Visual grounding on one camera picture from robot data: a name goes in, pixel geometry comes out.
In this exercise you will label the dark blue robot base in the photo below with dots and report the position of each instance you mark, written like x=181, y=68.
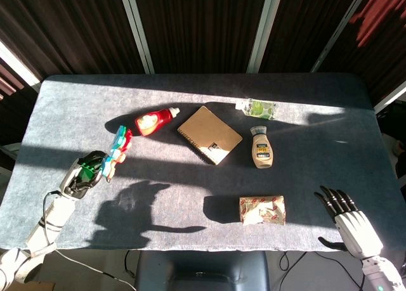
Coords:
x=201, y=270

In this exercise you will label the beige sauce squeeze bottle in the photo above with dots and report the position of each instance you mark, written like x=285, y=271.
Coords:
x=261, y=148

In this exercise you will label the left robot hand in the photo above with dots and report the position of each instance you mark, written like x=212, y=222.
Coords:
x=81, y=177

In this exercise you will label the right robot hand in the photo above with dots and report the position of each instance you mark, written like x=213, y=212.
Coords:
x=349, y=221

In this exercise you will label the red ketchup squeeze bottle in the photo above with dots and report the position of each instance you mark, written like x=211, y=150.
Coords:
x=153, y=121

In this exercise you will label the red-print paper-wrapped package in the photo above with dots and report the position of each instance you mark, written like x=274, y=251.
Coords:
x=261, y=210

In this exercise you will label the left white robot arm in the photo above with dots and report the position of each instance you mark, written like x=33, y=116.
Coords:
x=35, y=240

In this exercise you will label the clear green-label water bottle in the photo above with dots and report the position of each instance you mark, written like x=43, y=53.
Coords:
x=258, y=108

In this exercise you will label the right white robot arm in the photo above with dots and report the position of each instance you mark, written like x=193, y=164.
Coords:
x=383, y=273

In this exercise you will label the blue-grey table cloth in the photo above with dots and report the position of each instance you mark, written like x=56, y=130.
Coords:
x=203, y=164

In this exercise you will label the dark folding screen panels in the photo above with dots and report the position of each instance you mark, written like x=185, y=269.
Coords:
x=203, y=28

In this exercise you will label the brown spiral notebook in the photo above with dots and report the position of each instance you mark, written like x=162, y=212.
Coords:
x=209, y=134

